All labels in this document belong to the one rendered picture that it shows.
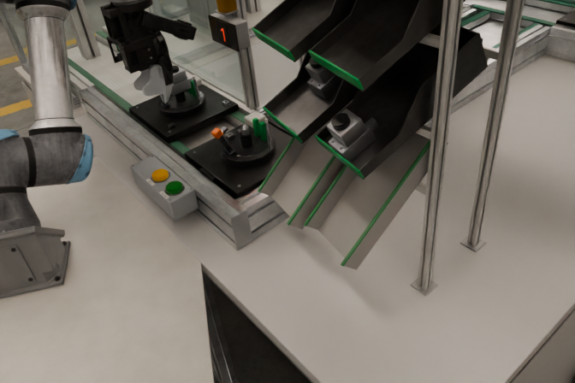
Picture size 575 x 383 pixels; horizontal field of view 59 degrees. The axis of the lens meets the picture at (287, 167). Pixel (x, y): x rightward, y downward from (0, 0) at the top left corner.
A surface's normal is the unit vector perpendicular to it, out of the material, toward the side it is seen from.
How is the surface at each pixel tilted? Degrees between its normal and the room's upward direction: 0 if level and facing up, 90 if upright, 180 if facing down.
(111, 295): 0
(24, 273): 90
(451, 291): 0
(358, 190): 45
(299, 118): 25
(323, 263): 0
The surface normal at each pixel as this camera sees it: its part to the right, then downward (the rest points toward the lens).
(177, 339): -0.09, -0.80
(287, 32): -0.45, -0.57
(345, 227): -0.67, -0.31
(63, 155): 0.61, -0.05
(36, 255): 0.22, 0.57
